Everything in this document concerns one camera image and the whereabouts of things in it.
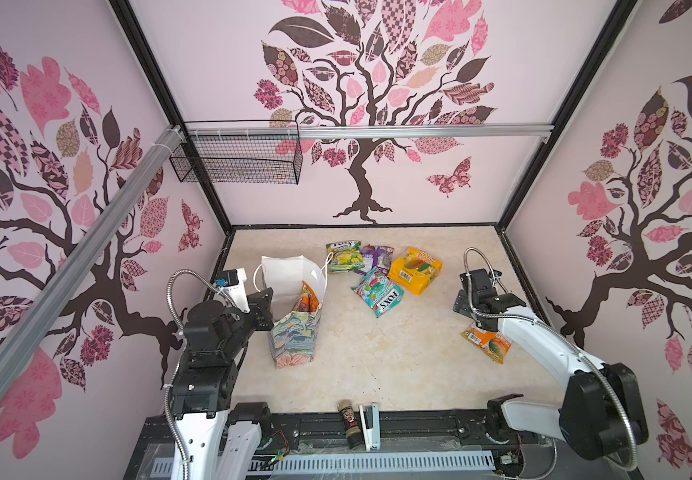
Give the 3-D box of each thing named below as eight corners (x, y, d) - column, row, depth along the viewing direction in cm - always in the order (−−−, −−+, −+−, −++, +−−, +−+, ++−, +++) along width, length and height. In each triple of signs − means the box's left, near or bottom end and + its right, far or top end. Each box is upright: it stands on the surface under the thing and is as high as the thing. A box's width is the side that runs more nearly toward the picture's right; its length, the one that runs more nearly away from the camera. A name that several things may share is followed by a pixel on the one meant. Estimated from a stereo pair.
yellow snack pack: (385, 275, 106) (386, 267, 102) (409, 251, 113) (411, 243, 109) (417, 297, 100) (419, 289, 96) (440, 270, 107) (443, 262, 103)
